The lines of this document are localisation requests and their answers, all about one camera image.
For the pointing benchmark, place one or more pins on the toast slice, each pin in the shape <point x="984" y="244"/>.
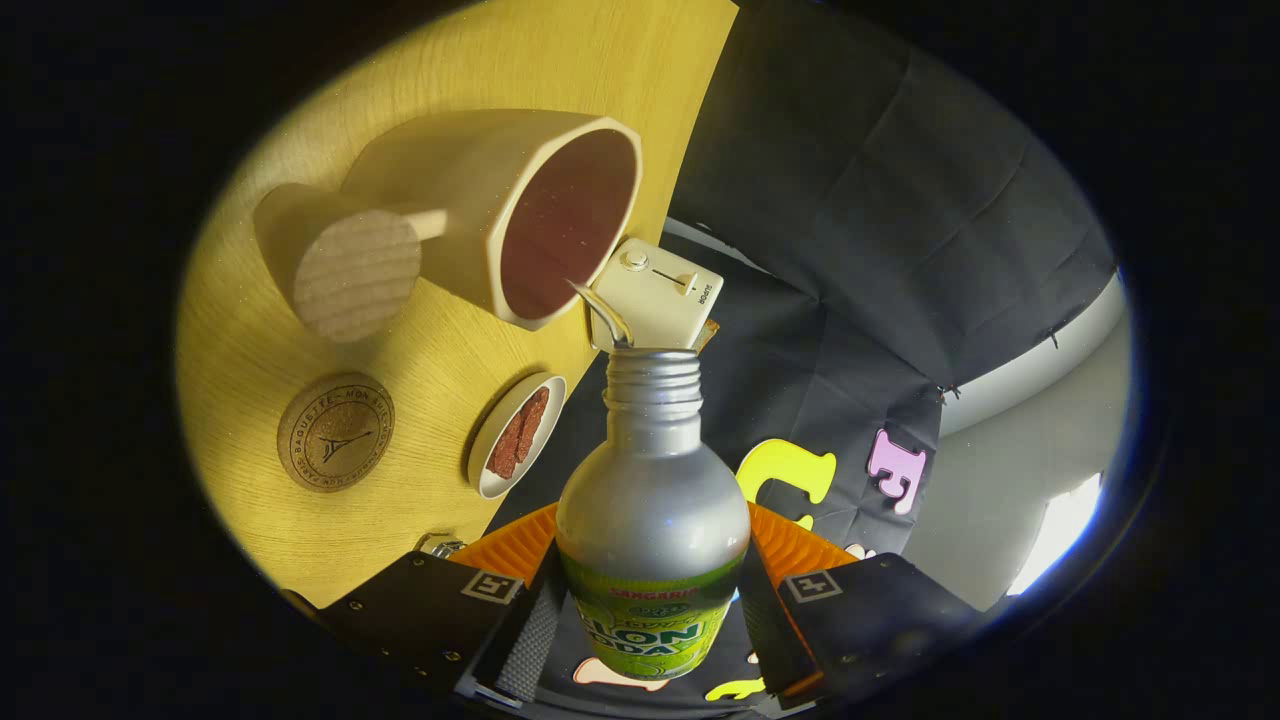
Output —
<point x="707" y="337"/>

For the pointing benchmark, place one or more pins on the beige wooden cup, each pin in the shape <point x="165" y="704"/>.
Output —
<point x="450" y="170"/>

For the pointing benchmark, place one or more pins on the wooden table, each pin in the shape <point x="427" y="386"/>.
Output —
<point x="420" y="470"/>

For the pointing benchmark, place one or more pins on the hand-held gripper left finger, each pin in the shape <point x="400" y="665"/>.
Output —
<point x="530" y="640"/>

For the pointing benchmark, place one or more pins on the red sausage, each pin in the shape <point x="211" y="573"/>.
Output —
<point x="533" y="420"/>
<point x="505" y="450"/>

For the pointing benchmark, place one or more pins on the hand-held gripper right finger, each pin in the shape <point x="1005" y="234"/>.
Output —
<point x="765" y="630"/>

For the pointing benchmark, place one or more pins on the silver bottle with green label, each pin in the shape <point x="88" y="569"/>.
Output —
<point x="650" y="500"/>

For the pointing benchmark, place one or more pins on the white oval plate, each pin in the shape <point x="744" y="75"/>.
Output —
<point x="483" y="440"/>

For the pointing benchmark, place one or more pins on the black backdrop cloth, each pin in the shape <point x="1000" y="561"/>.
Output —
<point x="850" y="200"/>

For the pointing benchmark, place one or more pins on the white toaster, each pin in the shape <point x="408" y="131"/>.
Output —
<point x="655" y="300"/>

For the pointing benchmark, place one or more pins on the round wooden coaster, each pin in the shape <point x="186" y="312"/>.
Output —
<point x="335" y="432"/>

